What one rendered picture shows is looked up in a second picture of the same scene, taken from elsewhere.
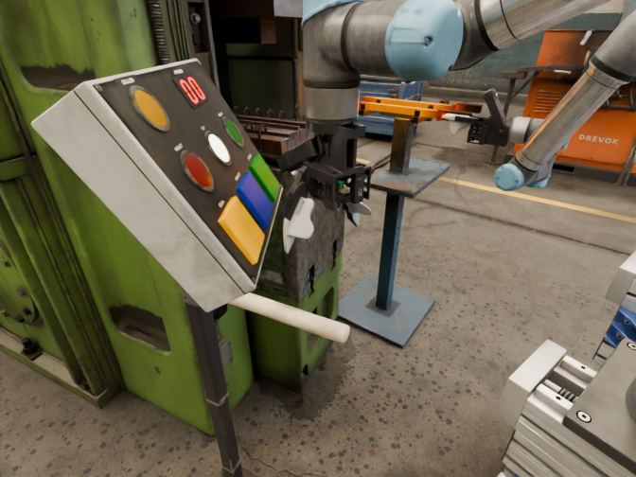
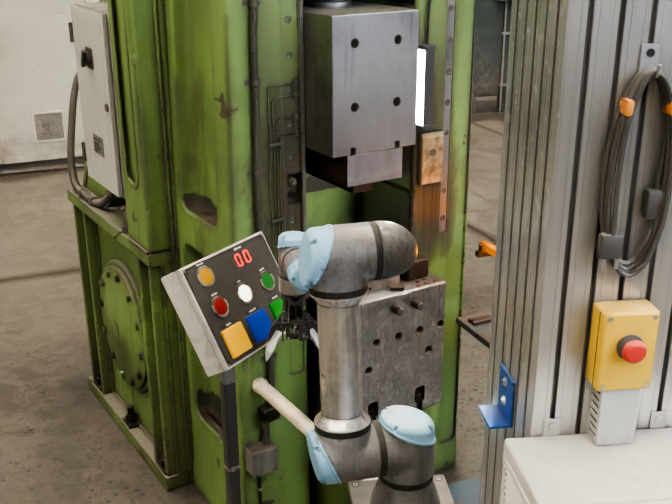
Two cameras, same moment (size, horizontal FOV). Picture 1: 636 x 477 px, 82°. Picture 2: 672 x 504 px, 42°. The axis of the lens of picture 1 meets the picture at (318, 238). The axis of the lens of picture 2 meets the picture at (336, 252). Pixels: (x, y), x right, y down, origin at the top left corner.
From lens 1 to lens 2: 1.82 m
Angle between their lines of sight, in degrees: 30
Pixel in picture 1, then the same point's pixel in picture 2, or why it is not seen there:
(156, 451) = not seen: outside the picture
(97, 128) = (180, 285)
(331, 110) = (285, 290)
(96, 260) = not seen: hidden behind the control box
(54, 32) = (207, 178)
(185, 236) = (203, 335)
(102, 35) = (224, 200)
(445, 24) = not seen: hidden behind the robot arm
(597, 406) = (369, 485)
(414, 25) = (291, 271)
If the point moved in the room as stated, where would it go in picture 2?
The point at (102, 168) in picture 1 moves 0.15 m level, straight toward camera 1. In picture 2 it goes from (179, 300) to (168, 326)
